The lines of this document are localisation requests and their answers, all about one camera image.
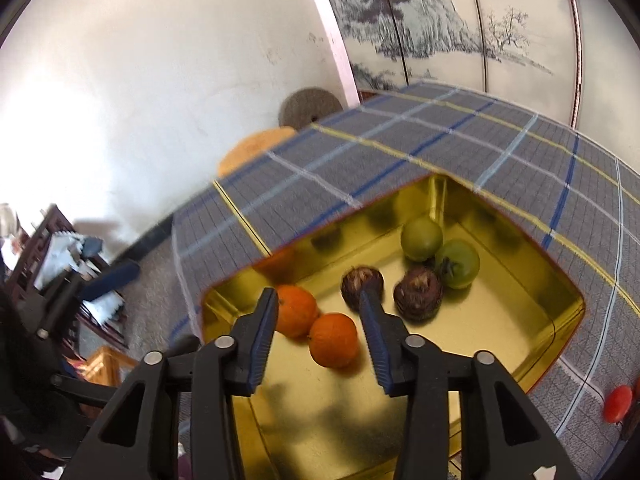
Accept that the green tomato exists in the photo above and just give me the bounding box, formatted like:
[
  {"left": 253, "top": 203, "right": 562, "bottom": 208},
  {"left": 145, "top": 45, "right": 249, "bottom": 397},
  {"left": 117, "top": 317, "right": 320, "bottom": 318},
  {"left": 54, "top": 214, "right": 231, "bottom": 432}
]
[{"left": 434, "top": 239, "right": 481, "bottom": 290}]

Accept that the round yellow-green fruit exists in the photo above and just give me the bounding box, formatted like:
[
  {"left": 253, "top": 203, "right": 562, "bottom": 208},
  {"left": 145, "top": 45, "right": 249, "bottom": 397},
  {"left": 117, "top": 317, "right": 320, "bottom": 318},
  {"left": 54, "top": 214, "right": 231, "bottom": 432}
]
[{"left": 400, "top": 216, "right": 444, "bottom": 262}]

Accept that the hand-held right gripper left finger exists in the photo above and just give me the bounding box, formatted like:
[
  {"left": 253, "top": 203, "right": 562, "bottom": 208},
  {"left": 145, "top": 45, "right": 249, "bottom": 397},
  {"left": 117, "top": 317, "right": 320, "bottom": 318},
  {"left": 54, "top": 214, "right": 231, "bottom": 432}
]
[{"left": 60, "top": 287, "right": 280, "bottom": 480}]

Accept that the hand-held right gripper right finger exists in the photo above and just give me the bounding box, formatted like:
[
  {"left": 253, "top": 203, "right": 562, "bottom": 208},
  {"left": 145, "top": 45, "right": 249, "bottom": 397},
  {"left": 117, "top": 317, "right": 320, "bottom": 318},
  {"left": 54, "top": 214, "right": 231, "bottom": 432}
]
[{"left": 358, "top": 290, "right": 581, "bottom": 480}]

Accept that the landscape painted folding screen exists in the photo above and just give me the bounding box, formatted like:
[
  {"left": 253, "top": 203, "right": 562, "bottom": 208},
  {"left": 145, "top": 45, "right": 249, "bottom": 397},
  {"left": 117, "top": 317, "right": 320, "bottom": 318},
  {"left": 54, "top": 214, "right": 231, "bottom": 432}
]
[{"left": 315, "top": 0, "right": 626, "bottom": 131}]

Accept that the dark brown round fruit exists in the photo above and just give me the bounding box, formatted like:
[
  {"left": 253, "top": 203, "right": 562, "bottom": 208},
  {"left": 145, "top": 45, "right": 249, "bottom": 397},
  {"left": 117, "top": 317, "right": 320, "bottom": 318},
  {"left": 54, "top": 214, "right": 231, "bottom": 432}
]
[
  {"left": 341, "top": 266, "right": 385, "bottom": 311},
  {"left": 393, "top": 266, "right": 444, "bottom": 322}
]

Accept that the orange wooden crate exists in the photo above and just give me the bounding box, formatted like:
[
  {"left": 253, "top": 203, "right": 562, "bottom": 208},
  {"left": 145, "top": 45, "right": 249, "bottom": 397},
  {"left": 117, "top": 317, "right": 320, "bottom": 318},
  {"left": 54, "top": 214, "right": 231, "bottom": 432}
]
[{"left": 75, "top": 345, "right": 141, "bottom": 402}]

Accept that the orange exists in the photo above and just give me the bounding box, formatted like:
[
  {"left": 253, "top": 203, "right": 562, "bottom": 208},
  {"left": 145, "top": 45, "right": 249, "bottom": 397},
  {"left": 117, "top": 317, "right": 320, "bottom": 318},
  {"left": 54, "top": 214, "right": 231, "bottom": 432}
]
[
  {"left": 274, "top": 285, "right": 320, "bottom": 339},
  {"left": 308, "top": 312, "right": 360, "bottom": 369}
]

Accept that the dark wooden chair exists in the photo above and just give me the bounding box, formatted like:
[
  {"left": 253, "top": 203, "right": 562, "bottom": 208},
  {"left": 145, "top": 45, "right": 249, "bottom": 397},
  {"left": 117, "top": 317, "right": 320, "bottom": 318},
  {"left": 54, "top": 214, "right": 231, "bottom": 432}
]
[{"left": 10, "top": 204, "right": 126, "bottom": 351}]

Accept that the gold and red tin box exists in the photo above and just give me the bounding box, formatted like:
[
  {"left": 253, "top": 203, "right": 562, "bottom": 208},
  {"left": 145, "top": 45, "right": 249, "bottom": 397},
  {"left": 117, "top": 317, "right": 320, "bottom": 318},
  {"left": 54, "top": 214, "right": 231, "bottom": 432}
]
[{"left": 200, "top": 172, "right": 586, "bottom": 480}]

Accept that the orange round cushion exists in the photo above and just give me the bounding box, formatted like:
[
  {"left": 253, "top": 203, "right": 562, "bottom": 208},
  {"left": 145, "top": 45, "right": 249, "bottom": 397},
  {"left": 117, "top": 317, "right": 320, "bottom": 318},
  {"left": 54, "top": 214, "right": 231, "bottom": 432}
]
[{"left": 217, "top": 126, "right": 299, "bottom": 178}]

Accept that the red tomato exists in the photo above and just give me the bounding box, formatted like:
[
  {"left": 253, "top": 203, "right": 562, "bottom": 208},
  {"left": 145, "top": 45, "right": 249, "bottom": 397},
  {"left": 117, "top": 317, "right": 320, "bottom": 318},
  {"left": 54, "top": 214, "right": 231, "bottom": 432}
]
[{"left": 602, "top": 386, "right": 633, "bottom": 423}]

